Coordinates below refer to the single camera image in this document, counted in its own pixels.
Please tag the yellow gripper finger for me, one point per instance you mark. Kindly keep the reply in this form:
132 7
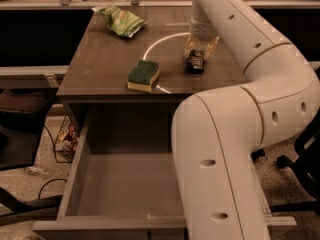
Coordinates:
210 47
190 44

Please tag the black rxbar chocolate bar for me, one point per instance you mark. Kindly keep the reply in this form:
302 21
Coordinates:
195 62

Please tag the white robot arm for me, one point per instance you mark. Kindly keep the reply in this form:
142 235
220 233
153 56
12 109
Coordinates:
214 132

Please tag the green jalapeno chip bag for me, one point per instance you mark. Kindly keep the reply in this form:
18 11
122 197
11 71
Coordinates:
122 22

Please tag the green yellow sponge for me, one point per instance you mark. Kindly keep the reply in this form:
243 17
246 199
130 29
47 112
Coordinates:
143 75

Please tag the black office chair right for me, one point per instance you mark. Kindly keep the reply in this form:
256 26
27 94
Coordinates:
306 168

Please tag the black chair left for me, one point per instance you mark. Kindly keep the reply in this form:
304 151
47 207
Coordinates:
22 119

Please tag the wire basket on floor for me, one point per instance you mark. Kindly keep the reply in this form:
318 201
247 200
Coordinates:
66 142

